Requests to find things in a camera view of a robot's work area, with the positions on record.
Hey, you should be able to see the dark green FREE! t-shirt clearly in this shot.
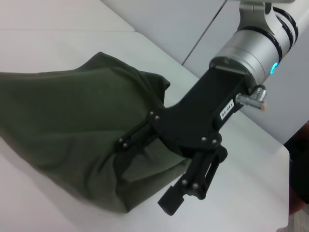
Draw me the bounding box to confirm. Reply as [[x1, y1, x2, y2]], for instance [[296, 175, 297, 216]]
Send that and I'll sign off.
[[0, 51, 193, 215]]

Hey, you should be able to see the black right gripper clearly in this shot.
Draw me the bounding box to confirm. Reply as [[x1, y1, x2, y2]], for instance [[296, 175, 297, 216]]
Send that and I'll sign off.
[[117, 67, 254, 216]]

